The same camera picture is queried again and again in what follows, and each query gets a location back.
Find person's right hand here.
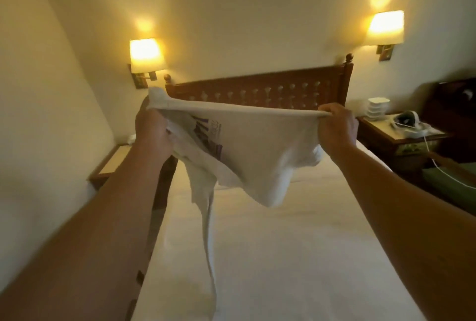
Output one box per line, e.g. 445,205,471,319
317,102,360,161

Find person's left hand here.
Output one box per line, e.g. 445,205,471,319
134,94,176,163

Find white printed t-shirt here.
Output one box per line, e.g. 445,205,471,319
146,87,333,321

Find person's right forearm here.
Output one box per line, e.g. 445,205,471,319
331,146,476,321

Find person's left forearm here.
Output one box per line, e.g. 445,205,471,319
0,150,171,321

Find white cups stack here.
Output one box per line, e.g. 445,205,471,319
365,96,392,120

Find wooden nightstand with remote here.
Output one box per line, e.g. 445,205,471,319
89,144,179,207

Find wooden nightstand with phone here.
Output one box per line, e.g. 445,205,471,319
357,112,451,177

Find wooden headboard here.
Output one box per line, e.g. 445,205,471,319
164,53,356,111

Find green wooden armchair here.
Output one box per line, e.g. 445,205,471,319
422,78,476,214

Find white bed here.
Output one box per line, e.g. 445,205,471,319
131,139,428,321

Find glowing wall lamp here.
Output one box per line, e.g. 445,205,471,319
128,38,168,90
364,9,406,62

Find white charger cable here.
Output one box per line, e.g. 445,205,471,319
422,135,476,190

